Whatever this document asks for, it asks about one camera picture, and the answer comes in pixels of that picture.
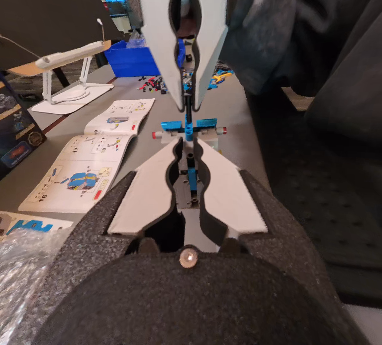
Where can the blue brick beam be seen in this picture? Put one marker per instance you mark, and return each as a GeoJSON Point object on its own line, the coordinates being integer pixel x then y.
{"type": "Point", "coordinates": [189, 130]}

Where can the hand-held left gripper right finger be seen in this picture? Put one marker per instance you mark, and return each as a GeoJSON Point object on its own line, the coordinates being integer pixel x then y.
{"type": "Point", "coordinates": [232, 202]}

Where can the crumpled clear plastic bag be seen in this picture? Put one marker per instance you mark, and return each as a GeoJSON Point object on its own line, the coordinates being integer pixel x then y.
{"type": "Point", "coordinates": [135, 41]}
{"type": "Point", "coordinates": [21, 276]}

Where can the black brick axle pin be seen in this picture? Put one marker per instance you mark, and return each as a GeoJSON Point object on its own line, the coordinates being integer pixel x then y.
{"type": "Point", "coordinates": [188, 106]}

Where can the blue storage bin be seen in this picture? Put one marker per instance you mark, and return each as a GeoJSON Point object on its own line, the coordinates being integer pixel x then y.
{"type": "Point", "coordinates": [131, 61]}

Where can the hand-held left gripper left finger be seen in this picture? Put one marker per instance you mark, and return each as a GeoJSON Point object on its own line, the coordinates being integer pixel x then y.
{"type": "Point", "coordinates": [143, 202]}

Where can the person's right forearm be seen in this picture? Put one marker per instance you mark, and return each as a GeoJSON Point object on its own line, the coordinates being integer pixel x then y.
{"type": "Point", "coordinates": [259, 23]}

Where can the pile of small brick parts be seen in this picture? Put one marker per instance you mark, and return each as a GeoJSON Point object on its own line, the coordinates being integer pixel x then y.
{"type": "Point", "coordinates": [152, 84]}

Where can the open instruction booklet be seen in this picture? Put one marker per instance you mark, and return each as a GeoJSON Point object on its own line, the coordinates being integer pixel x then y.
{"type": "Point", "coordinates": [80, 172]}

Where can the blue printed leaflet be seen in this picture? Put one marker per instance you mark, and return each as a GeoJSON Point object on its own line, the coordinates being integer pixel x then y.
{"type": "Point", "coordinates": [29, 225]}

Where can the dark dotted cloth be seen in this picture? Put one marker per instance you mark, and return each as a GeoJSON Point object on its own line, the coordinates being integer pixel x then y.
{"type": "Point", "coordinates": [313, 202]}

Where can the black divider panel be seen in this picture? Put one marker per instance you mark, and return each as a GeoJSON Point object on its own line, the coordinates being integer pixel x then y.
{"type": "Point", "coordinates": [44, 8]}

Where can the dark robot kit box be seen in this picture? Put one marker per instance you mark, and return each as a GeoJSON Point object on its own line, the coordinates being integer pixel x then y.
{"type": "Point", "coordinates": [15, 130]}

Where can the white adjustable stand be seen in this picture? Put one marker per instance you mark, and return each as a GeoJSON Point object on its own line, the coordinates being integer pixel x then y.
{"type": "Point", "coordinates": [71, 94]}

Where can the blue brick toy car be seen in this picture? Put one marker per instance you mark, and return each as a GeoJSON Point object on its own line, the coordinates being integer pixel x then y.
{"type": "Point", "coordinates": [173, 126]}

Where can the grey desk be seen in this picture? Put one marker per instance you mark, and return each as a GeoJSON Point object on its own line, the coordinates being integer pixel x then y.
{"type": "Point", "coordinates": [143, 124]}

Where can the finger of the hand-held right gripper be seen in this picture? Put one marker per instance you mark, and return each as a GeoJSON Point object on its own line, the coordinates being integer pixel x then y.
{"type": "Point", "coordinates": [155, 23]}
{"type": "Point", "coordinates": [213, 23]}

